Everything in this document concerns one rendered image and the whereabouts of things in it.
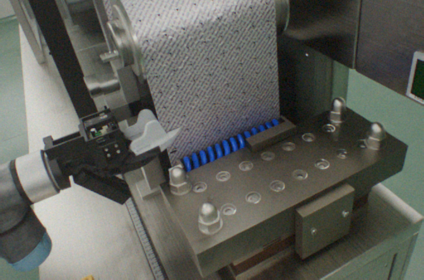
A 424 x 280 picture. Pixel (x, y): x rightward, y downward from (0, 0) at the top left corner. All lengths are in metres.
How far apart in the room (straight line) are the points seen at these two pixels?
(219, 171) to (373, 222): 0.30
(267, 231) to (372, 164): 0.21
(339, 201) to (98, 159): 0.38
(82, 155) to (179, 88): 0.18
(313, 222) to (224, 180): 0.16
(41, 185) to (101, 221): 0.24
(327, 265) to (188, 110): 0.35
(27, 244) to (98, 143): 0.20
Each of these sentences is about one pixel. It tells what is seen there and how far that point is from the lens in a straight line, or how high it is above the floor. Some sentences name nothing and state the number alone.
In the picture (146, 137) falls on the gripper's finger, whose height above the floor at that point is 1.12.
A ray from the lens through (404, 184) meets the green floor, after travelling 2.11.
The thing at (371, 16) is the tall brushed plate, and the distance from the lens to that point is 0.61.
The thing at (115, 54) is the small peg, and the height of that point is 1.24.
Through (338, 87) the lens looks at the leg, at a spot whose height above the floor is 0.93.
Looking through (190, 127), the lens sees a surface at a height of 1.09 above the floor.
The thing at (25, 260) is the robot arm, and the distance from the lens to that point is 0.69.
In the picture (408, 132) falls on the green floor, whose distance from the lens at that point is 2.45.
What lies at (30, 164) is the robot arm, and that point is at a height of 1.14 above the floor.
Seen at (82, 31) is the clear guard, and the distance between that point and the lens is 1.61.
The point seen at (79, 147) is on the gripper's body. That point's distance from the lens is 0.58.
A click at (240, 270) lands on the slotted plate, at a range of 0.64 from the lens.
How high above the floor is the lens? 1.47
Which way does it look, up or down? 36 degrees down
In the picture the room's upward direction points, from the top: 10 degrees counter-clockwise
